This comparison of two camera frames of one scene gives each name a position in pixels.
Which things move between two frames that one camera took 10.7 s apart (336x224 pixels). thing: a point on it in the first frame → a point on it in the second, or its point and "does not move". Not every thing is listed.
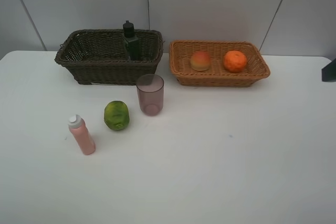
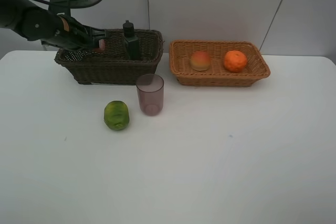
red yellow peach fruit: (200, 61) does not move
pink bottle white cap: (77, 126) → (102, 45)
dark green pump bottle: (131, 43) does not move
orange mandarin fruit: (235, 61) does not move
